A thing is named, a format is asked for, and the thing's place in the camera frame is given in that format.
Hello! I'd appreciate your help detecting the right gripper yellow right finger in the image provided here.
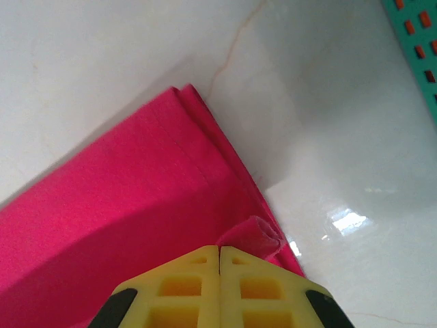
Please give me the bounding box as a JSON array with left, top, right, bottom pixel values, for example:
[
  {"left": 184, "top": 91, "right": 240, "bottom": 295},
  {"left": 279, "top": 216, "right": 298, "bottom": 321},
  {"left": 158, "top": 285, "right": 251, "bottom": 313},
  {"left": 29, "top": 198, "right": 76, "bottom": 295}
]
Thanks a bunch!
[{"left": 218, "top": 245, "right": 331, "bottom": 328}]

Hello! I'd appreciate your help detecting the pink t-shirt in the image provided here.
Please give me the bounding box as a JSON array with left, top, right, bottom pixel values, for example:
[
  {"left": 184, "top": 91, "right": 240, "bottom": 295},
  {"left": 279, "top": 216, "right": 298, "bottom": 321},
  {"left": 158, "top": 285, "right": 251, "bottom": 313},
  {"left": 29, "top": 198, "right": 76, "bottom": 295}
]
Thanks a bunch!
[{"left": 0, "top": 83, "right": 307, "bottom": 328}]

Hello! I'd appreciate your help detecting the teal plastic basket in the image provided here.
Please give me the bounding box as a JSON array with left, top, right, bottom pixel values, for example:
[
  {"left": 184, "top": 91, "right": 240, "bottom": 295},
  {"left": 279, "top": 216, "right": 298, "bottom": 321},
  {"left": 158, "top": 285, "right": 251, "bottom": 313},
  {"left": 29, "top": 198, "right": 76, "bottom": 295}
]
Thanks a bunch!
[{"left": 380, "top": 0, "right": 437, "bottom": 129}]

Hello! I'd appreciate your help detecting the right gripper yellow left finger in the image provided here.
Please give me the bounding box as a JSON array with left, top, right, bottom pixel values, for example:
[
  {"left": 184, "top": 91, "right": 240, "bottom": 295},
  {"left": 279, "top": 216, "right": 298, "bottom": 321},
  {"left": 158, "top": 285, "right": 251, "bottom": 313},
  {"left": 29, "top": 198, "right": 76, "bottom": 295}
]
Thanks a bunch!
[{"left": 111, "top": 245, "right": 220, "bottom": 328}]

